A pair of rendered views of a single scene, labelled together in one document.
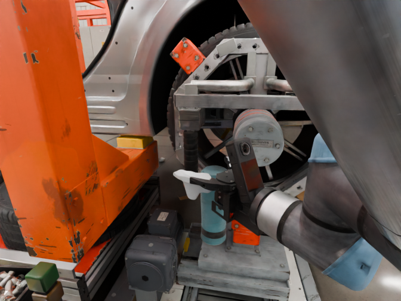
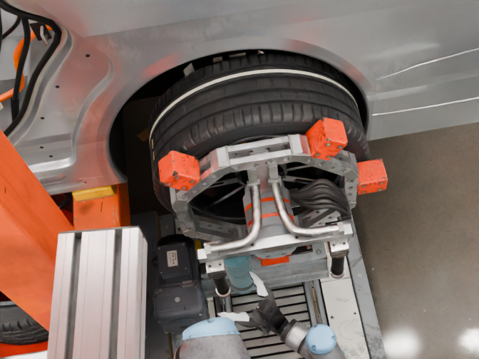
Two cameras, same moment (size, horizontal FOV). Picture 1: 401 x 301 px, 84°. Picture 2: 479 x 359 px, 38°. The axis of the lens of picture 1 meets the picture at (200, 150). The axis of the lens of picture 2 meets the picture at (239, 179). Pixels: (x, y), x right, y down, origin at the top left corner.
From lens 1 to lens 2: 1.67 m
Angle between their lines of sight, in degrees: 41
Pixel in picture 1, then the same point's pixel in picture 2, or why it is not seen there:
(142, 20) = (77, 93)
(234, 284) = (270, 282)
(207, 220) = (237, 283)
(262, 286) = (300, 276)
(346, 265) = not seen: outside the picture
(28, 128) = not seen: hidden behind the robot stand
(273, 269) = (308, 259)
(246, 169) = (274, 320)
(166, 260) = (201, 310)
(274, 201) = (293, 338)
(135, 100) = (92, 162)
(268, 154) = (285, 251)
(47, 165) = not seen: hidden behind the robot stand
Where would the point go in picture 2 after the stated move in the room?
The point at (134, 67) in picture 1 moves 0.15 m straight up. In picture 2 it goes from (81, 138) to (65, 109)
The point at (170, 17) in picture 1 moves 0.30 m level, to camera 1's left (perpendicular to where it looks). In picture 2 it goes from (122, 93) to (13, 127)
